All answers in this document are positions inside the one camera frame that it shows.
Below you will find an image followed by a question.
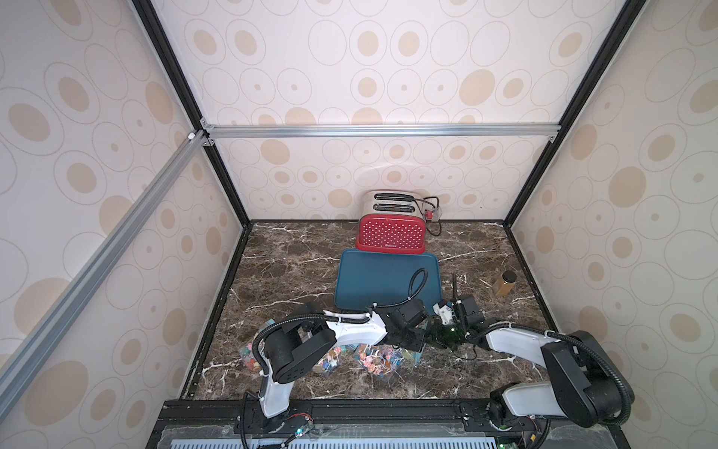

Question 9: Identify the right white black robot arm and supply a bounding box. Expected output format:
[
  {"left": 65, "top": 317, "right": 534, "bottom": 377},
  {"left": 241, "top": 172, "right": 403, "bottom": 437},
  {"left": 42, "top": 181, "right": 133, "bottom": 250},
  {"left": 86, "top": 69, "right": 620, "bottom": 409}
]
[{"left": 431, "top": 295, "right": 635, "bottom": 428}]

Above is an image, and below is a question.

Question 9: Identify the red polka dot toaster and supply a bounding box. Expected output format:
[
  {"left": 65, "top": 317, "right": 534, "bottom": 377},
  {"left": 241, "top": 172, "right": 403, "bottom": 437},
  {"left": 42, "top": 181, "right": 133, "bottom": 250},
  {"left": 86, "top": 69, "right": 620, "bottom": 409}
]
[{"left": 356, "top": 190, "right": 426, "bottom": 254}]

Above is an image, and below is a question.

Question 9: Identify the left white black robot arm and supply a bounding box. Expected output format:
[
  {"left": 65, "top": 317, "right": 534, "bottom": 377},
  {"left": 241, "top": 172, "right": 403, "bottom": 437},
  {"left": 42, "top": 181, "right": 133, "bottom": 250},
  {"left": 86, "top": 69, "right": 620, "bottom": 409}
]
[{"left": 252, "top": 299, "right": 430, "bottom": 420}]

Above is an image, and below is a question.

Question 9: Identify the candy ziploc bag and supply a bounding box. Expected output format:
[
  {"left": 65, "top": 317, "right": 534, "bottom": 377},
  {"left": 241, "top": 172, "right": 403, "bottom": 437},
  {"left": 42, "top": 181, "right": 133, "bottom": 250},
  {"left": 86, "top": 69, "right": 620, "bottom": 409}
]
[
  {"left": 239, "top": 319, "right": 275, "bottom": 372},
  {"left": 355, "top": 344, "right": 396, "bottom": 378},
  {"left": 385, "top": 347, "right": 423, "bottom": 372},
  {"left": 312, "top": 346, "right": 344, "bottom": 376}
]

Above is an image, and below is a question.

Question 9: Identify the horizontal aluminium frame bar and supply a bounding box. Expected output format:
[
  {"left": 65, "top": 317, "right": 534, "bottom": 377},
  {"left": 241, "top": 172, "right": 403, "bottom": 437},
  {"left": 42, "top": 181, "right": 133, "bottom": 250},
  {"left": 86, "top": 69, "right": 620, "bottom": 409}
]
[{"left": 206, "top": 123, "right": 561, "bottom": 140}]

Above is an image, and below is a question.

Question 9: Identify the teal rectangular tray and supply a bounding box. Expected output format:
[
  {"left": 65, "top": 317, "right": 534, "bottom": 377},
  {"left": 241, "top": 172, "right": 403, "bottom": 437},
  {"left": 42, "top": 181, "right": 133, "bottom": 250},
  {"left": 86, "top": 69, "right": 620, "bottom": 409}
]
[{"left": 334, "top": 249, "right": 442, "bottom": 314}]

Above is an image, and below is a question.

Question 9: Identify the left slanted aluminium frame bar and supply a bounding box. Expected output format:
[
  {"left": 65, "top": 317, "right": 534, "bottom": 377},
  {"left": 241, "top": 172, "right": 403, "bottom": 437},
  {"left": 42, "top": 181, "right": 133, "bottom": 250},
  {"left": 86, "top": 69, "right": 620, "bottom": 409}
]
[{"left": 1, "top": 129, "right": 209, "bottom": 419}]

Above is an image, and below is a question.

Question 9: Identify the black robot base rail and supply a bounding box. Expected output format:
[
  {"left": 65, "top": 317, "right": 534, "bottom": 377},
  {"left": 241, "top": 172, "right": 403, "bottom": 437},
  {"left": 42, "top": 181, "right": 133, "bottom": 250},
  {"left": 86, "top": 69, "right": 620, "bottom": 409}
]
[{"left": 147, "top": 398, "right": 629, "bottom": 448}]

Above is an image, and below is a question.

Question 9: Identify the brown bottle black cap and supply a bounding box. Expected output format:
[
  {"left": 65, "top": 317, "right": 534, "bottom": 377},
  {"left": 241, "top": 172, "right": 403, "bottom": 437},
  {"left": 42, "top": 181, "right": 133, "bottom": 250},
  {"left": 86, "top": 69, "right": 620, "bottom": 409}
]
[{"left": 493, "top": 271, "right": 517, "bottom": 297}]

